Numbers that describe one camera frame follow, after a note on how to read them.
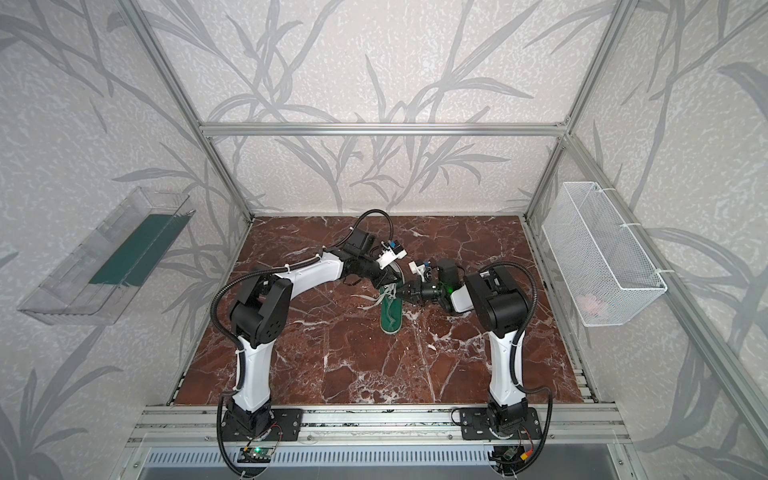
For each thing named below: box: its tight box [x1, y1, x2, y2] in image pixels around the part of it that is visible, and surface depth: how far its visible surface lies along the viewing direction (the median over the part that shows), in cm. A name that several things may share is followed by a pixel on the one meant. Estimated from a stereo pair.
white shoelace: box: [350, 283, 397, 310], surface depth 95 cm
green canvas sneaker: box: [380, 281, 405, 335], surface depth 93 cm
